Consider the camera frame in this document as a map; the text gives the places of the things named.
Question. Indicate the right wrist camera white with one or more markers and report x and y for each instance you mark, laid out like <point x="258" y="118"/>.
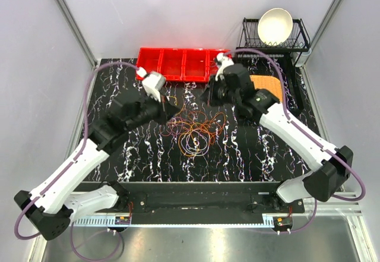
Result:
<point x="222" y="61"/>

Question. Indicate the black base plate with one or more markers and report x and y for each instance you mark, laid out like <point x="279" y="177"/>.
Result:
<point x="258" y="196"/>

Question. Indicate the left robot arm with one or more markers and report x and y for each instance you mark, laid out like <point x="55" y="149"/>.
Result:
<point x="51" y="207"/>

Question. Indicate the grey slotted cable duct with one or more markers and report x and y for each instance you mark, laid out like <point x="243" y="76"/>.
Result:
<point x="190" y="221"/>

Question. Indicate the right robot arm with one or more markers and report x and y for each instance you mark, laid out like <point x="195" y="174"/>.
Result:
<point x="328" y="164"/>

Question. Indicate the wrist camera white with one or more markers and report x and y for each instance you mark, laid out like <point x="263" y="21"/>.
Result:
<point x="152" y="83"/>
<point x="222" y="61"/>

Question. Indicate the white cup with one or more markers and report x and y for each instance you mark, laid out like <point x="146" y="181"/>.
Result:
<point x="301" y="57"/>

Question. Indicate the black tray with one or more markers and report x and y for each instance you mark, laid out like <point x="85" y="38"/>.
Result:
<point x="258" y="65"/>

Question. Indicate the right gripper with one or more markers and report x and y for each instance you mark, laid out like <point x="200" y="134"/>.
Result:
<point x="207" y="97"/>

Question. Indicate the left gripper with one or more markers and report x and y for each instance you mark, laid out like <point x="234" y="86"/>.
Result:
<point x="166" y="110"/>

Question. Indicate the black wire dish rack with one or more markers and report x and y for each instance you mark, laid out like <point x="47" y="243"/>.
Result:
<point x="298" y="41"/>

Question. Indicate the red bin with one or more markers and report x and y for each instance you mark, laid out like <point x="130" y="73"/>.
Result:
<point x="172" y="64"/>
<point x="195" y="69"/>
<point x="149" y="59"/>
<point x="211" y="67"/>

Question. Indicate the white bowl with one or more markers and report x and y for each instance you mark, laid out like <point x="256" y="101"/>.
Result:
<point x="275" y="26"/>

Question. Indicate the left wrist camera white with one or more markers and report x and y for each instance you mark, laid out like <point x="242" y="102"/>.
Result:
<point x="152" y="83"/>

